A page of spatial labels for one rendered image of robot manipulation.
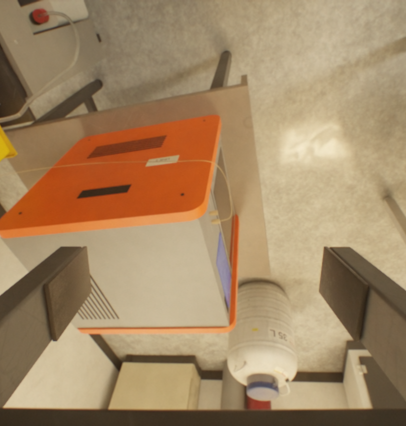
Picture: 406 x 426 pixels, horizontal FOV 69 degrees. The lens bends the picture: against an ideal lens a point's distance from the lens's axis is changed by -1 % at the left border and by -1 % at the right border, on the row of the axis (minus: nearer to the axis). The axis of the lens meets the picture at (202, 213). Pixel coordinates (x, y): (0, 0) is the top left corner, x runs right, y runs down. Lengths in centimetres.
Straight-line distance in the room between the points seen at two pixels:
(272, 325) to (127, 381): 190
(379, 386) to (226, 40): 262
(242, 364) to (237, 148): 152
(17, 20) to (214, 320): 97
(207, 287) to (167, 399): 277
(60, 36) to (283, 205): 139
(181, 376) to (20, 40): 302
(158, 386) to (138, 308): 272
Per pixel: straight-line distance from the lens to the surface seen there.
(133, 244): 57
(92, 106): 157
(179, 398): 331
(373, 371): 301
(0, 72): 101
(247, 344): 209
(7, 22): 108
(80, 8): 161
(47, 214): 64
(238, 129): 86
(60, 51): 124
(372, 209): 204
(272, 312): 221
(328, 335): 307
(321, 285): 17
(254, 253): 114
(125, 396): 352
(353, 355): 306
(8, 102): 103
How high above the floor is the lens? 151
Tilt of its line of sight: 51 degrees down
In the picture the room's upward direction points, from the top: 169 degrees counter-clockwise
